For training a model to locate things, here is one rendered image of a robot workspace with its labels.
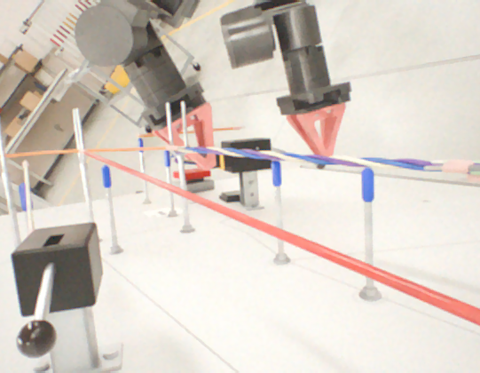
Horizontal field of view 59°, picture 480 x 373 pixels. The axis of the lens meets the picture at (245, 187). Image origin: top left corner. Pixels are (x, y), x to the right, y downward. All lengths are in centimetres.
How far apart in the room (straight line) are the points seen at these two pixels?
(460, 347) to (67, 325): 20
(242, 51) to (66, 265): 41
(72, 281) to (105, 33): 29
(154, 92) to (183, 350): 34
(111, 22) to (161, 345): 31
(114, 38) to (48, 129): 822
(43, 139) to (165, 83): 815
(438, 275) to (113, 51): 35
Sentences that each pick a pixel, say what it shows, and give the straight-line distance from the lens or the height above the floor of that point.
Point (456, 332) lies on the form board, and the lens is 27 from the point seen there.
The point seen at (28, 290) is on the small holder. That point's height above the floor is 135.
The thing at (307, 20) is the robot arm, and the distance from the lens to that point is 59.
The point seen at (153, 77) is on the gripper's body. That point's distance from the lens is 52.
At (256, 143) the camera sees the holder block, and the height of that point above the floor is 114.
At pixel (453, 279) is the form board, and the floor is 111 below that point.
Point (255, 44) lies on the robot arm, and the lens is 57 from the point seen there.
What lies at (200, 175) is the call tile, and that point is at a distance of 72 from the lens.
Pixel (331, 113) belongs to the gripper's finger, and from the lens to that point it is 60.
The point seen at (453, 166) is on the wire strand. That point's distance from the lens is 24.
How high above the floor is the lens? 140
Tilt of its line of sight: 31 degrees down
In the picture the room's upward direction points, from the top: 53 degrees counter-clockwise
